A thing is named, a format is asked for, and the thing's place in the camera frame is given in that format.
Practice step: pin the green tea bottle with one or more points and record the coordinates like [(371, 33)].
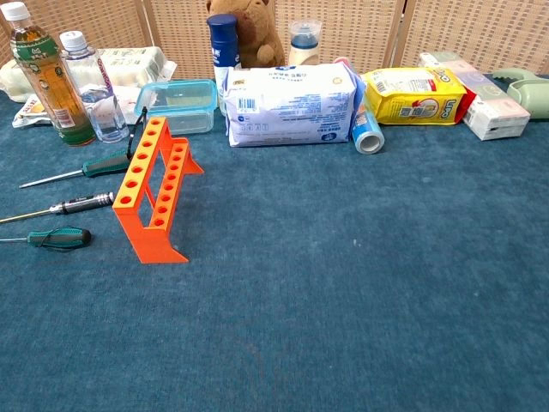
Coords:
[(47, 86)]

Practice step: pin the brown capybara plush toy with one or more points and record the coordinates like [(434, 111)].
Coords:
[(257, 30)]

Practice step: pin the white tissue roll pack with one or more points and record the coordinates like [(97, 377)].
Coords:
[(128, 64)]

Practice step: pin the blue plastic wrap roll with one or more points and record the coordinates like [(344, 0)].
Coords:
[(366, 133)]

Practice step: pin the clear blue-rimmed food container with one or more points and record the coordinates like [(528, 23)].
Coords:
[(180, 103)]

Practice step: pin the white blue wet wipes pack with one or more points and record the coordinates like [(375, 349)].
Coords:
[(291, 107)]

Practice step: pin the yellow Lipo biscuit bag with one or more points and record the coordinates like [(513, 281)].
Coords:
[(412, 98)]

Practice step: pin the pastel tissue box pack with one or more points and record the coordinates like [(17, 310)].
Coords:
[(493, 111)]

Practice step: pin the orange tool rack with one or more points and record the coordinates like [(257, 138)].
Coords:
[(150, 244)]

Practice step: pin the blue carpet table cover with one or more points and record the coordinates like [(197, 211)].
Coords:
[(300, 300)]

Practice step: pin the silver black precision screwdriver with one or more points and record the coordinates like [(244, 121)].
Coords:
[(81, 204)]

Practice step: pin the pale green lint roller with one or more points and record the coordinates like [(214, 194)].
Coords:
[(527, 92)]

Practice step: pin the pink white snack bag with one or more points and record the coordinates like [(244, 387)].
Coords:
[(30, 111)]

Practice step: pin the cream bottle with clear cap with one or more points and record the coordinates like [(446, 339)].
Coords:
[(303, 53)]

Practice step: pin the wicker folding screen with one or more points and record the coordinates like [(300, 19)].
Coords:
[(472, 26)]

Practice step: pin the short thick green-black screwdriver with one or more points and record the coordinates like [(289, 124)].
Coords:
[(60, 238)]

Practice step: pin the blue white spray can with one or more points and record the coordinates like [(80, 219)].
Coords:
[(223, 43)]

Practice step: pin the clear water bottle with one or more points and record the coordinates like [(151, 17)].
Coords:
[(103, 116)]

